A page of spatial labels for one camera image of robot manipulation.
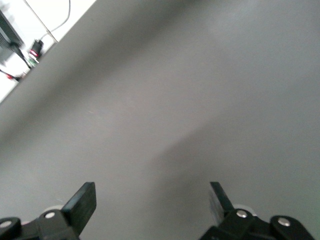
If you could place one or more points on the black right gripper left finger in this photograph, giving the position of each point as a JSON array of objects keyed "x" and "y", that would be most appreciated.
[{"x": 80, "y": 205}]

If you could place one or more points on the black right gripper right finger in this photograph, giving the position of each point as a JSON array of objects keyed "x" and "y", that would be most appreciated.
[{"x": 222, "y": 205}]

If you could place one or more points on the black adapter with red light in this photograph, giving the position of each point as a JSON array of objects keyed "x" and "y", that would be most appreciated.
[{"x": 36, "y": 47}]

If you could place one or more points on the black ribbed box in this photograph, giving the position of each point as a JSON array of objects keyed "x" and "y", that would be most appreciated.
[{"x": 6, "y": 32}]

